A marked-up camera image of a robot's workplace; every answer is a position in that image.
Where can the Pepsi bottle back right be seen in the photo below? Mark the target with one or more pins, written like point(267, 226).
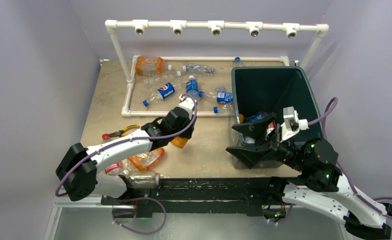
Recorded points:
point(237, 62)

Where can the clear bottle blue label right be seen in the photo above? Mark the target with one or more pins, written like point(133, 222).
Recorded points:
point(217, 96)

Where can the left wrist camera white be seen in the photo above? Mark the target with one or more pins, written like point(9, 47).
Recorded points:
point(187, 103)

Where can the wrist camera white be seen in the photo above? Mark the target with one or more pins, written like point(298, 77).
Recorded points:
point(291, 125)
point(187, 103)

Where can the clear crushed bottle front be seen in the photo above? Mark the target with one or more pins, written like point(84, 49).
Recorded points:
point(136, 179)

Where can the small orange bottle amber cap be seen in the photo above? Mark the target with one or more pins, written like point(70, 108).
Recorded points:
point(179, 141)

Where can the yellow black pliers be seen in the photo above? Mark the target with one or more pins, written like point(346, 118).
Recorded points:
point(124, 130)

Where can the clear crushed bottle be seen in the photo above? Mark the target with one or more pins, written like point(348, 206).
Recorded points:
point(199, 69)
point(136, 179)

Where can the dark green plastic bin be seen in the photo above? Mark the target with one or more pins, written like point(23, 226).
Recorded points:
point(270, 89)

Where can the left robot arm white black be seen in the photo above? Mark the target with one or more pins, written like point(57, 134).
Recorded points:
point(80, 166)

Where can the blue label bottle upright centre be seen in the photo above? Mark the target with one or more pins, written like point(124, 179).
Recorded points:
point(192, 87)

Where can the clear Pepsi bottle blue cap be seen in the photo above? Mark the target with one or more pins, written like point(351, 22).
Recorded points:
point(159, 94)

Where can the clear crushed bottle back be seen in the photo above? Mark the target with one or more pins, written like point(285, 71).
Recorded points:
point(199, 69)

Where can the clear bottle blue cap low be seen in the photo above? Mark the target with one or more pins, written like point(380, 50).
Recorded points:
point(223, 109)

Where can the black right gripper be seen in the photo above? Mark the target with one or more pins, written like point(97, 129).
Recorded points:
point(248, 155)

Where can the orange label bottle far corner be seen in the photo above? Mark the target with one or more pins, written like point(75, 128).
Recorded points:
point(149, 66)

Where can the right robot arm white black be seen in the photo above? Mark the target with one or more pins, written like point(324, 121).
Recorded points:
point(325, 188)

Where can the clear bottle white cap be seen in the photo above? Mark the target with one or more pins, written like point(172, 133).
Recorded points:
point(168, 74)

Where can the blue label water bottle front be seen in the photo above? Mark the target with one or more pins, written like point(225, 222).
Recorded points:
point(256, 117)

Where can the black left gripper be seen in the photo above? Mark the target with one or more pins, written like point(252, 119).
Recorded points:
point(187, 134)

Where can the clear bottle red cap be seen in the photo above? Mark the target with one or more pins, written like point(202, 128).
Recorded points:
point(118, 167)

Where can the large orange label crushed bottle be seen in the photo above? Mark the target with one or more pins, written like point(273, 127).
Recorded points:
point(148, 160)

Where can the white PVC pipe frame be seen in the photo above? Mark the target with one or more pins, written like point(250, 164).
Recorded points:
point(254, 28)

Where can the black table front rail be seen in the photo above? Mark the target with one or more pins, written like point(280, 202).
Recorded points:
point(243, 195)

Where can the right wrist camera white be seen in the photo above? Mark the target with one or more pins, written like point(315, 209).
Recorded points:
point(291, 125)

